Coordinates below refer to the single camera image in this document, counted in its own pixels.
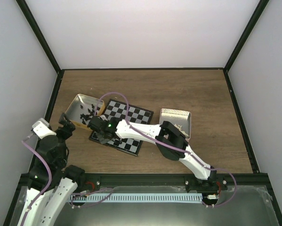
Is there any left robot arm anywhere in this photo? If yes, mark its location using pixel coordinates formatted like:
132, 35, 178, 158
18, 113, 86, 226

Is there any blue slotted cable duct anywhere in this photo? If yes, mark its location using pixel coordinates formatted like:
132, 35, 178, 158
69, 193, 202, 203

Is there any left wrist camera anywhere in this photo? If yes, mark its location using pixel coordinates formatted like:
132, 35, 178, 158
32, 118, 56, 139

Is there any black chess pieces pile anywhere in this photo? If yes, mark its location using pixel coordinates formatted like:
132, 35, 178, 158
80, 104, 100, 125

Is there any pink tin tray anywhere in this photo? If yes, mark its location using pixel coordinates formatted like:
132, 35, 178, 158
159, 108, 192, 142

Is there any black and silver chessboard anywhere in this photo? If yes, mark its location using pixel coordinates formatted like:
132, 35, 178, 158
89, 99, 160, 156

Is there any yellow tin tray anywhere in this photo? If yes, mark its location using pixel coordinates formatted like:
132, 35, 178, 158
65, 94, 105, 131

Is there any right black frame post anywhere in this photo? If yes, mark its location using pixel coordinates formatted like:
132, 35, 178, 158
224, 0, 271, 73

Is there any black frame post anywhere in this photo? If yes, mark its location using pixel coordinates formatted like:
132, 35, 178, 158
224, 0, 271, 73
15, 0, 61, 73

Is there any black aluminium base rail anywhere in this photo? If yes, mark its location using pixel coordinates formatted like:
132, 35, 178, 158
20, 173, 268, 191

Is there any left black frame post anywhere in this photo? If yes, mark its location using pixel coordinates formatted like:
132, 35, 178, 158
15, 0, 61, 73

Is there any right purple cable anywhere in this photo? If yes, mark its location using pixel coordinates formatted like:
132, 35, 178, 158
95, 91, 237, 208

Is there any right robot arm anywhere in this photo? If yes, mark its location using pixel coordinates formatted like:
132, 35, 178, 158
88, 116, 217, 190

